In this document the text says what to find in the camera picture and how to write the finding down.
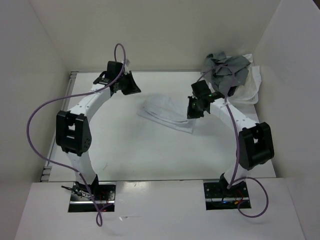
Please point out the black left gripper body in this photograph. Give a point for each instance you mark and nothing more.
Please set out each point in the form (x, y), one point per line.
(119, 80)

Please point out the white skirt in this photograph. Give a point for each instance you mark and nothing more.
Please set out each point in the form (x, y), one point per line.
(247, 94)
(167, 111)

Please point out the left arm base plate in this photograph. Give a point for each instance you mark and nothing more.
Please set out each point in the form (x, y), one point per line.
(80, 201)

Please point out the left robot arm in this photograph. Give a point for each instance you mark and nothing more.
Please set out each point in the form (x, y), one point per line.
(73, 132)

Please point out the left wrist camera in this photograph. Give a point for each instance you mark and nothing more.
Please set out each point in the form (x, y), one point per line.
(126, 66)

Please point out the white skirt in pile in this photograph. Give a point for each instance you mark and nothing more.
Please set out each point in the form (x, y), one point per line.
(247, 94)

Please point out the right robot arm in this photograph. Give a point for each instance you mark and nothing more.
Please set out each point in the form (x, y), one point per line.
(254, 143)

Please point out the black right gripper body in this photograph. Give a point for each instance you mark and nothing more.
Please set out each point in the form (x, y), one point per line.
(193, 109)

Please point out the grey skirt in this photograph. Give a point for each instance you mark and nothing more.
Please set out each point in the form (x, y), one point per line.
(225, 73)

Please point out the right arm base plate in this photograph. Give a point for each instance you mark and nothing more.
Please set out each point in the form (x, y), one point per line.
(217, 197)

